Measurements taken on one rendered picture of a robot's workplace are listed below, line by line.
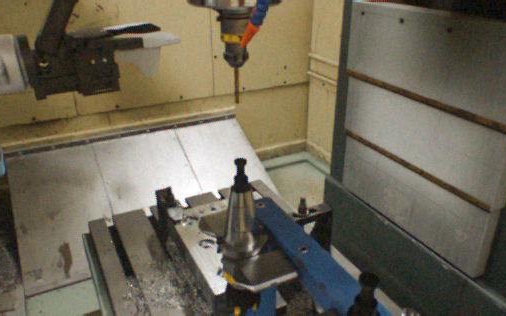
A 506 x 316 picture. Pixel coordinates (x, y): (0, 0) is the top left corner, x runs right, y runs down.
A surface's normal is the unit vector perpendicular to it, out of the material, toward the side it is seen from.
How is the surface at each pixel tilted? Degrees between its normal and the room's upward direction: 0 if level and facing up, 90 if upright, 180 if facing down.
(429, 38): 90
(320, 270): 0
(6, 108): 90
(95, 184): 25
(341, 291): 0
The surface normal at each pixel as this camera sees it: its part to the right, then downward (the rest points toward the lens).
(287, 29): 0.45, 0.39
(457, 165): -0.88, 0.20
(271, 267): 0.00, -0.90
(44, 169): 0.18, -0.67
